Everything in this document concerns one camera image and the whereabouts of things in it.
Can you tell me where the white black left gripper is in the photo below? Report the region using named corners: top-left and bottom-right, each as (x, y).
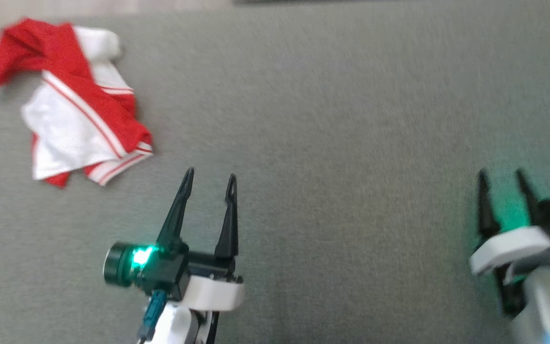
top-left (103, 167), bottom-right (245, 312)

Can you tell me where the grey sofa seat cushion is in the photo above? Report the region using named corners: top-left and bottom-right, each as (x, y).
top-left (0, 0), bottom-right (550, 344)

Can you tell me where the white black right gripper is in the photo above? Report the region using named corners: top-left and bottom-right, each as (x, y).
top-left (469, 169), bottom-right (550, 317)

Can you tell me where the red and white shirt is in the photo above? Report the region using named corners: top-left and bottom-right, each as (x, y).
top-left (0, 18), bottom-right (154, 188)

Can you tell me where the black cable with teal plug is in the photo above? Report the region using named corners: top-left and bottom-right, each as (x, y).
top-left (137, 290), bottom-right (167, 344)

